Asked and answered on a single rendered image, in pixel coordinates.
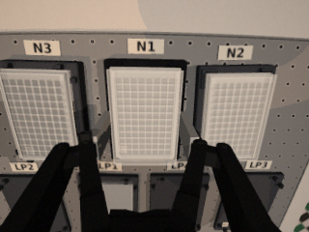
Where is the white n3 label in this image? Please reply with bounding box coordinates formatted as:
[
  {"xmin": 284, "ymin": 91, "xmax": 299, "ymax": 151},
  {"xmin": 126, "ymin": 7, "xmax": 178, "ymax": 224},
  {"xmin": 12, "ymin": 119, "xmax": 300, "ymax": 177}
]
[{"xmin": 23, "ymin": 40, "xmax": 62, "ymax": 56}]

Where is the grey perforated base plate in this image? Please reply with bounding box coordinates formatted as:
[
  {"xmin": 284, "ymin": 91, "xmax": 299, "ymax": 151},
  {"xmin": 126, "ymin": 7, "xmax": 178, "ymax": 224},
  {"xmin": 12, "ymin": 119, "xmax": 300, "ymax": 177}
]
[{"xmin": 0, "ymin": 31, "xmax": 309, "ymax": 232}]

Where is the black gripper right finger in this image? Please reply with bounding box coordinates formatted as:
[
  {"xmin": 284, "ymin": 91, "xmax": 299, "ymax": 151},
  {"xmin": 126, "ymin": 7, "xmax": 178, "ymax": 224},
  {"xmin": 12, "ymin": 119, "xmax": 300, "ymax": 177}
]
[{"xmin": 163, "ymin": 111, "xmax": 282, "ymax": 232}]

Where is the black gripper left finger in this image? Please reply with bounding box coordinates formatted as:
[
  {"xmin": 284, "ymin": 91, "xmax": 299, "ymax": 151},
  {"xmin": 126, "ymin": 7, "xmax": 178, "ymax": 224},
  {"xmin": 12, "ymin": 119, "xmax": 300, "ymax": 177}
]
[{"xmin": 0, "ymin": 111, "xmax": 113, "ymax": 232}]

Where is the white label reading lp1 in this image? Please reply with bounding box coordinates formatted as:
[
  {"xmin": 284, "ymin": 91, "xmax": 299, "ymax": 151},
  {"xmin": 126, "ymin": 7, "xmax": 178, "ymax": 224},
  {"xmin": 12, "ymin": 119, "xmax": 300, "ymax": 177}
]
[{"xmin": 98, "ymin": 160, "xmax": 123, "ymax": 171}]

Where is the cream label reading lp2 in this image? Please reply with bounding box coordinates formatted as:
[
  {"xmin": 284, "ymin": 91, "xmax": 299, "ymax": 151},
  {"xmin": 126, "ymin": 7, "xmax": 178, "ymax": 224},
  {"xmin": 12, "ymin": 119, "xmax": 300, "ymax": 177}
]
[{"xmin": 10, "ymin": 162, "xmax": 39, "ymax": 171}]

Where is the white n2 label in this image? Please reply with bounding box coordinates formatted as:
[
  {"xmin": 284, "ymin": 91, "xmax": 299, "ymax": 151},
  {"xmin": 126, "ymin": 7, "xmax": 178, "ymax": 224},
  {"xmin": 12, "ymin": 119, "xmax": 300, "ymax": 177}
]
[{"xmin": 217, "ymin": 45, "xmax": 253, "ymax": 60}]

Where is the white label reading lp3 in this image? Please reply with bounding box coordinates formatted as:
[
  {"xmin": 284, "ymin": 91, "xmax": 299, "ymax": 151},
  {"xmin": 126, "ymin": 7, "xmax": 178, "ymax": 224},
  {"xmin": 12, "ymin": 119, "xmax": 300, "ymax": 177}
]
[{"xmin": 244, "ymin": 160, "xmax": 272, "ymax": 169}]

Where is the translucent plastic plate lid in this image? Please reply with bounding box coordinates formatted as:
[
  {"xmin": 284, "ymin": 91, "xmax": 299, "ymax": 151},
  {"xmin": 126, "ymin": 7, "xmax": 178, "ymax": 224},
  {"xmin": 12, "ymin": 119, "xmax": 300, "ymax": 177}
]
[{"xmin": 101, "ymin": 181, "xmax": 133, "ymax": 215}]

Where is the white label reading lp4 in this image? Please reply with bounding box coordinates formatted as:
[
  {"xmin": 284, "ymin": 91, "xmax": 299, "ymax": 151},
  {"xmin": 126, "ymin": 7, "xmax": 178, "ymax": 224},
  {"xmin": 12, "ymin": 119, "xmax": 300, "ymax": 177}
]
[{"xmin": 167, "ymin": 160, "xmax": 187, "ymax": 170}]

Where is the white well plate lid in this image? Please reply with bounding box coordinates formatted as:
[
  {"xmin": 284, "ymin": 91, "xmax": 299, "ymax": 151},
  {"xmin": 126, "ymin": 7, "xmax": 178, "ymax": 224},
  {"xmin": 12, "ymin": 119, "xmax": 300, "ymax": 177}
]
[
  {"xmin": 106, "ymin": 69, "xmax": 183, "ymax": 165},
  {"xmin": 203, "ymin": 73, "xmax": 277, "ymax": 161}
]

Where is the white label reading n1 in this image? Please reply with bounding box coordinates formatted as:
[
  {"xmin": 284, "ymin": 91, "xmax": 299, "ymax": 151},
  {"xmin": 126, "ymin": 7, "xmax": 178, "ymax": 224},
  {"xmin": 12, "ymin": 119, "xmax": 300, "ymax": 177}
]
[{"xmin": 127, "ymin": 39, "xmax": 164, "ymax": 54}]

